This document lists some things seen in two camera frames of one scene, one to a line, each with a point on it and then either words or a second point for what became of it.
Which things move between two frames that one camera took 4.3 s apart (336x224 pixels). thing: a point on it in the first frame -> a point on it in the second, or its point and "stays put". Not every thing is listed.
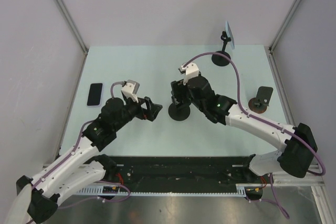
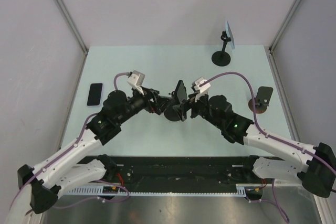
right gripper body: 178,86 -> 200,108
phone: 95,96 stays put
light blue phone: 229,34 stays put
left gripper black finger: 149,105 -> 165,100
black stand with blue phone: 220,60 stays put
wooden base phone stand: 259,104 stays put
